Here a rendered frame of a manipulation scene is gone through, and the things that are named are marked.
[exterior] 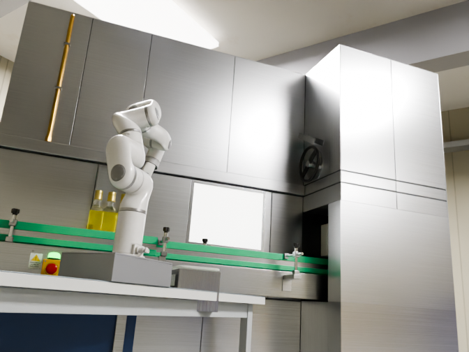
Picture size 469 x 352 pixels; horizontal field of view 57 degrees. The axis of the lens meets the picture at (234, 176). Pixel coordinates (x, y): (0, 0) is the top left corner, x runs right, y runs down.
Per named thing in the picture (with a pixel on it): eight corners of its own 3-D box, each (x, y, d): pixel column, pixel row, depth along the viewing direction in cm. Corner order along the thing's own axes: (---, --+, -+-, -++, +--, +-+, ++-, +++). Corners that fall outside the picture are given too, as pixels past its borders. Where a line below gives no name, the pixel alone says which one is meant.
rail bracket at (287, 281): (289, 291, 214) (289, 246, 220) (306, 291, 199) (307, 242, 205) (280, 290, 212) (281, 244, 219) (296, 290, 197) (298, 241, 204)
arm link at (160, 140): (130, 129, 189) (144, 149, 209) (156, 136, 186) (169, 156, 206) (137, 112, 192) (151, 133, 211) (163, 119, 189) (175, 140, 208)
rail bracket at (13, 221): (15, 244, 167) (21, 209, 171) (12, 242, 161) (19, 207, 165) (3, 242, 166) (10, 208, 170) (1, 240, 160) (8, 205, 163)
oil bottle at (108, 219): (109, 255, 194) (115, 209, 200) (110, 254, 189) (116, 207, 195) (95, 254, 192) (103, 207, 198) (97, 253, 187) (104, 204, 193)
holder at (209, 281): (199, 292, 196) (201, 274, 198) (219, 292, 171) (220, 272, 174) (162, 289, 191) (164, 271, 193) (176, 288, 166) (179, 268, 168)
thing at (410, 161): (400, 226, 273) (394, 98, 298) (448, 217, 239) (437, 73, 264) (302, 212, 250) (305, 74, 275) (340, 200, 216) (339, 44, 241)
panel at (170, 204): (261, 253, 234) (264, 192, 244) (263, 253, 232) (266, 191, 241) (88, 234, 205) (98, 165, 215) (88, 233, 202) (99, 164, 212)
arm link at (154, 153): (162, 131, 203) (143, 126, 205) (153, 151, 199) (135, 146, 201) (169, 146, 216) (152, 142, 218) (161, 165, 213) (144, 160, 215)
